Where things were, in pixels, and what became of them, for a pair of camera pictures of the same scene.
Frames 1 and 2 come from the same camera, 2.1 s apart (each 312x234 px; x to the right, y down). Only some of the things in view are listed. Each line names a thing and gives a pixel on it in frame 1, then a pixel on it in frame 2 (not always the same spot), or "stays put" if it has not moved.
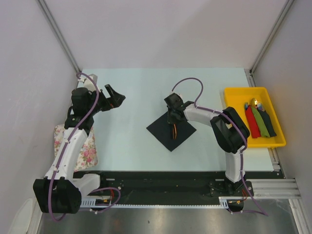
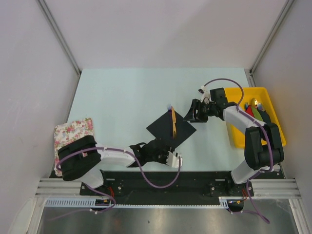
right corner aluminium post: (249, 72) stays put
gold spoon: (254, 103) stays put
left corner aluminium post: (58, 35) stays put
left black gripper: (107, 98) → (165, 151)
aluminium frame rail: (275, 188) stays put
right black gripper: (173, 116) → (195, 112)
